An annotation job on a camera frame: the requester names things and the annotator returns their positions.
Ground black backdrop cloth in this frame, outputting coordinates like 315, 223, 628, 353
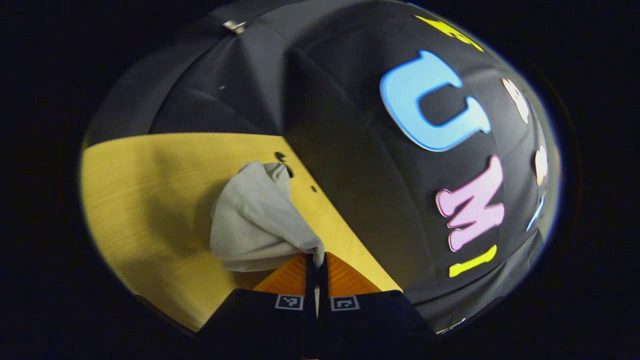
82, 0, 562, 335

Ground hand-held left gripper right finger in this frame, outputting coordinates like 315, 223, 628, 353
318, 251, 437, 360

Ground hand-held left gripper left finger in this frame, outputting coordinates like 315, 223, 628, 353
197, 251, 319, 360

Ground white jeans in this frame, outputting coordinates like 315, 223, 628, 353
208, 159, 326, 274

